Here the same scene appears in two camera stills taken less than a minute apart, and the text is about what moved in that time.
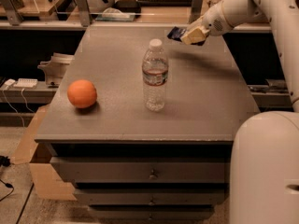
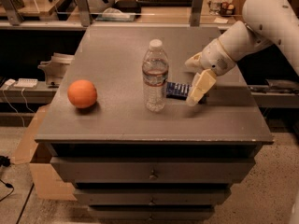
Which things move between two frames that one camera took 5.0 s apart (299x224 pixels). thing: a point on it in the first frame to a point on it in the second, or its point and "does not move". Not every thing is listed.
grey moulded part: x=56 y=68 does not move
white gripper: x=215 y=23 to x=215 y=58
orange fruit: x=82 y=94 does not move
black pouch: x=128 y=6 does not move
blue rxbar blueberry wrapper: x=177 y=34 to x=177 y=91
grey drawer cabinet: x=142 y=124 does not move
